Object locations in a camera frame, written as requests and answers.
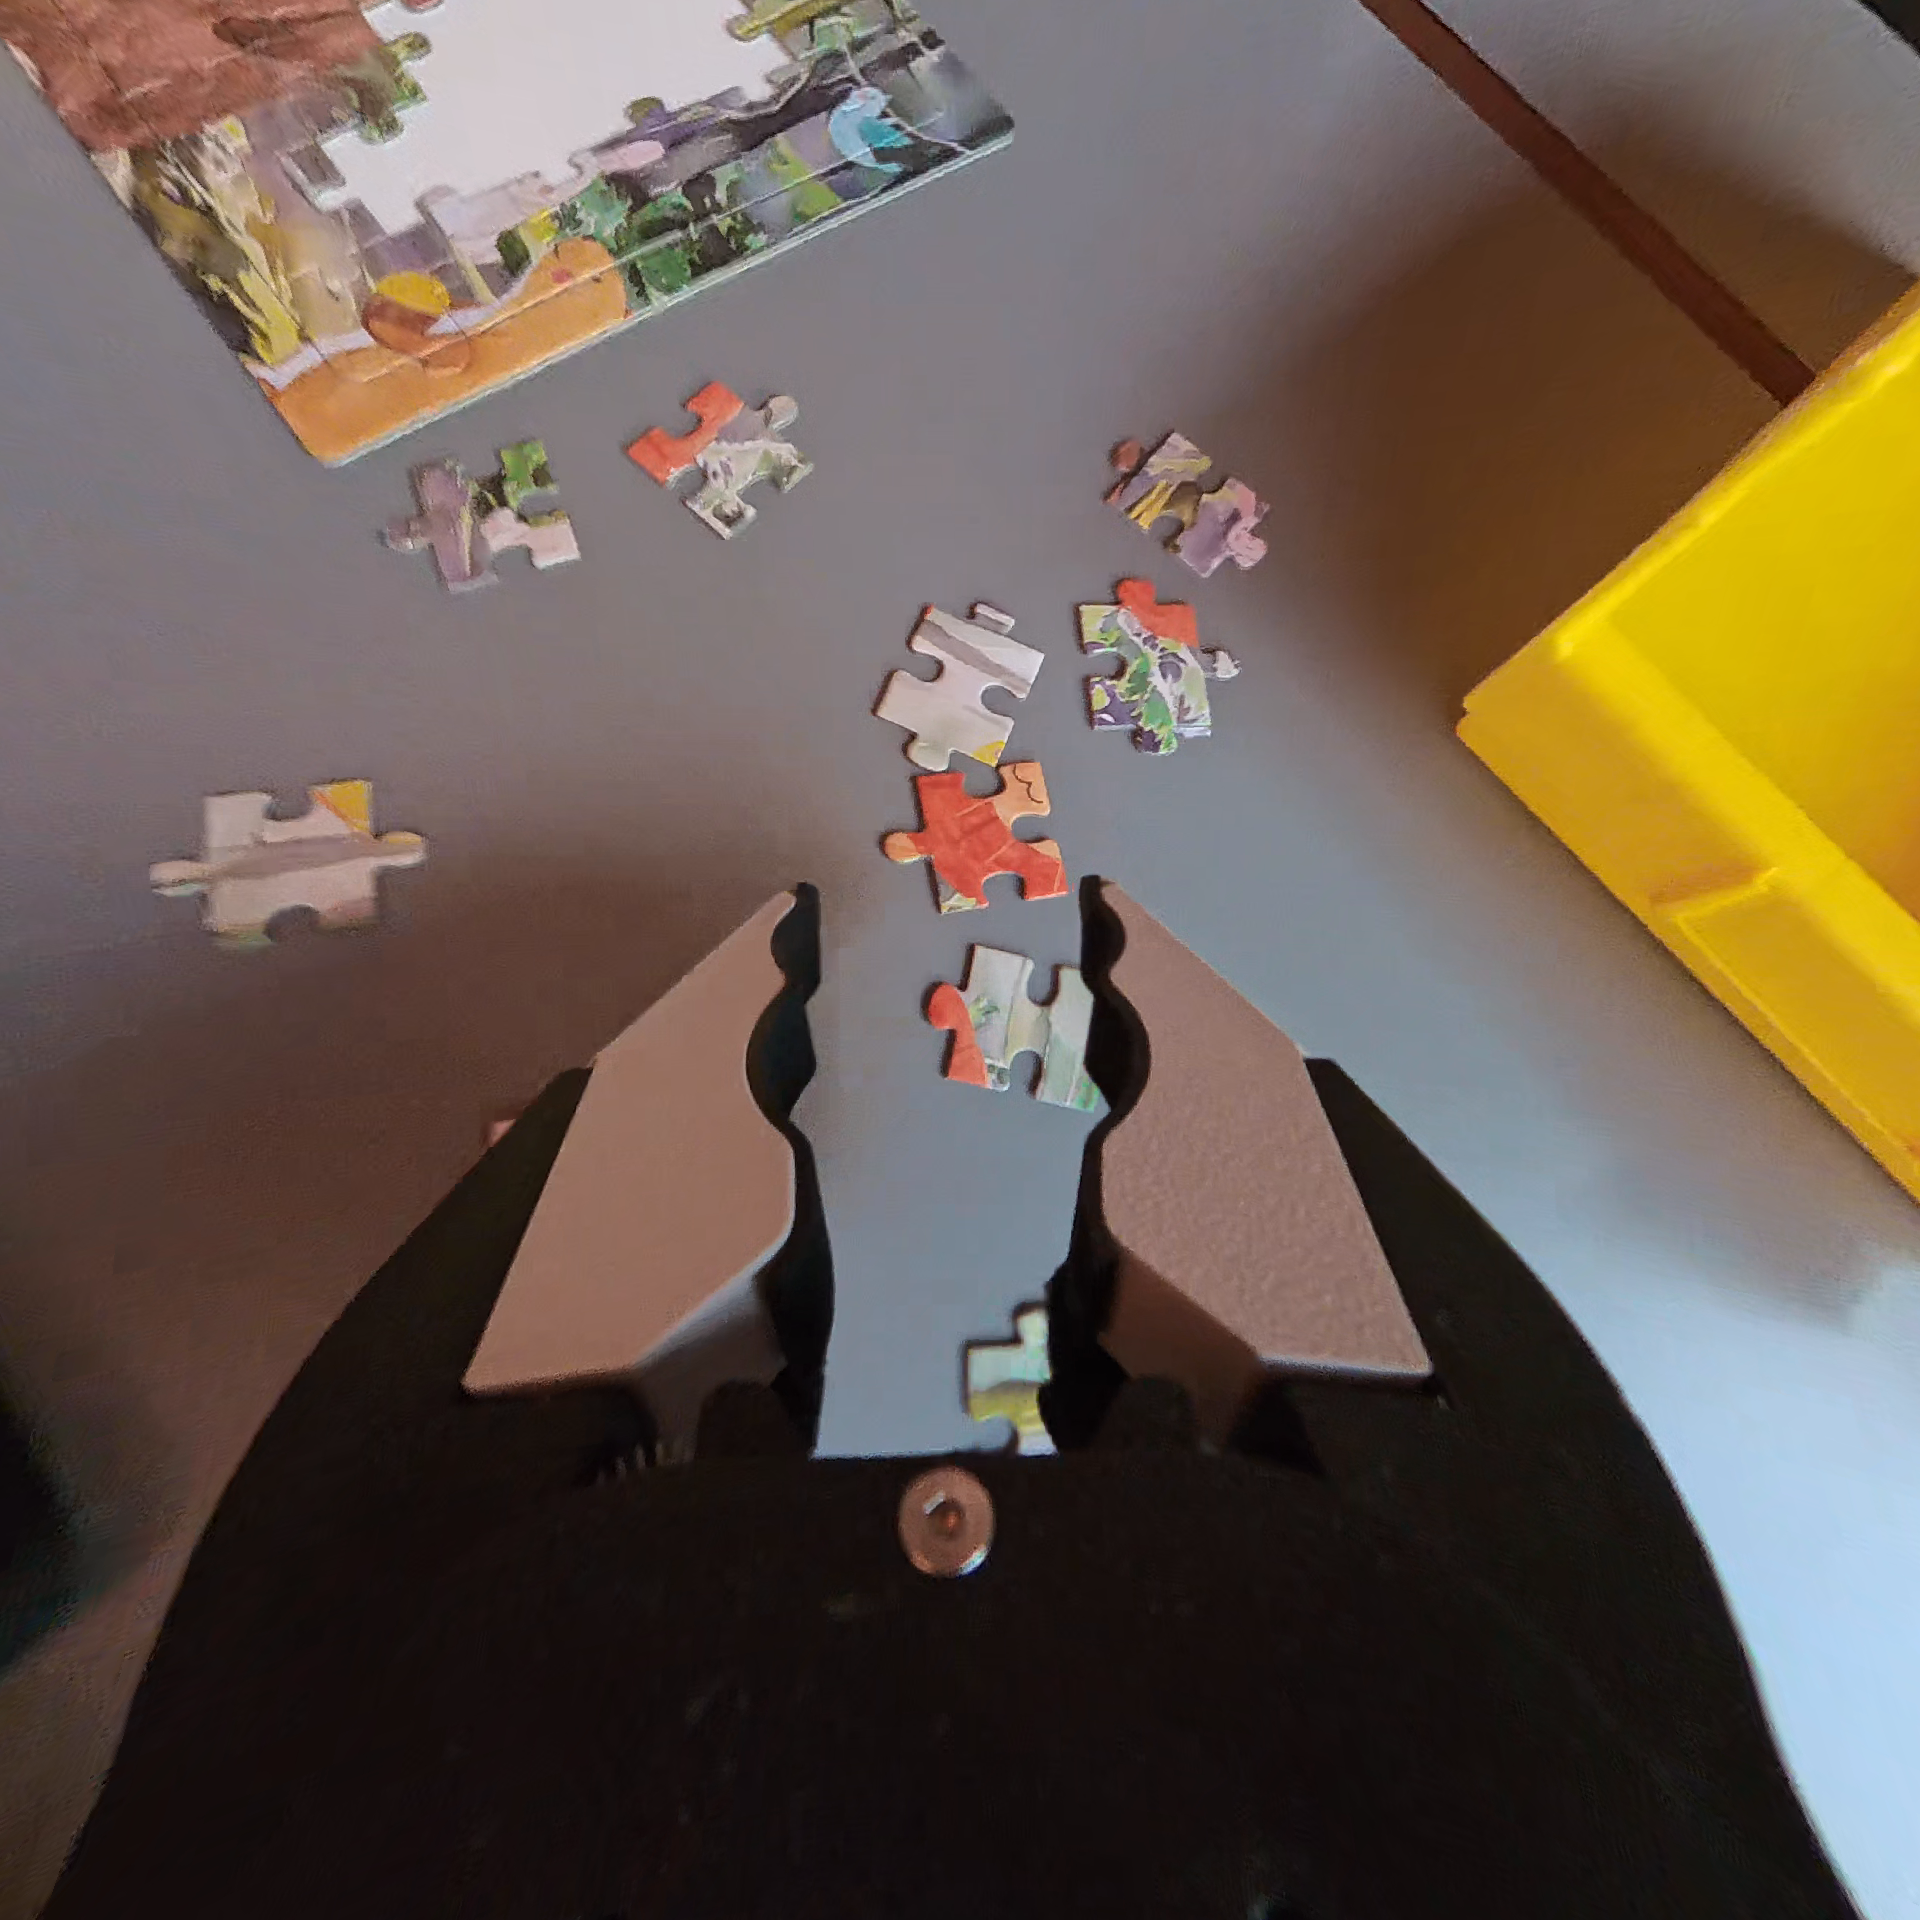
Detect puzzle pieces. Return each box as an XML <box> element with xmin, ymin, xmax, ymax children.
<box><xmin>152</xmin><ymin>382</ymin><xmax>1274</xmax><ymax>1457</ymax></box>

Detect jigsaw puzzle board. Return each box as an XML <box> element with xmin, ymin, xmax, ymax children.
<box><xmin>0</xmin><ymin>0</ymin><xmax>1017</xmax><ymax>466</ymax></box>

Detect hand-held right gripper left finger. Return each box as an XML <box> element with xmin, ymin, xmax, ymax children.
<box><xmin>460</xmin><ymin>883</ymin><xmax>836</xmax><ymax>1454</ymax></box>

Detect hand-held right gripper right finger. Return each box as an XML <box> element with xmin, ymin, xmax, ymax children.
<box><xmin>1041</xmin><ymin>878</ymin><xmax>1433</xmax><ymax>1454</ymax></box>

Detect yellow plastic bin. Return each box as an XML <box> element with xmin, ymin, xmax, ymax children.
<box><xmin>1459</xmin><ymin>286</ymin><xmax>1920</xmax><ymax>1202</ymax></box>

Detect green purple jigsaw piece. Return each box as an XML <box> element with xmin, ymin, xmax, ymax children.
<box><xmin>1077</xmin><ymin>577</ymin><xmax>1244</xmax><ymax>755</ymax></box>

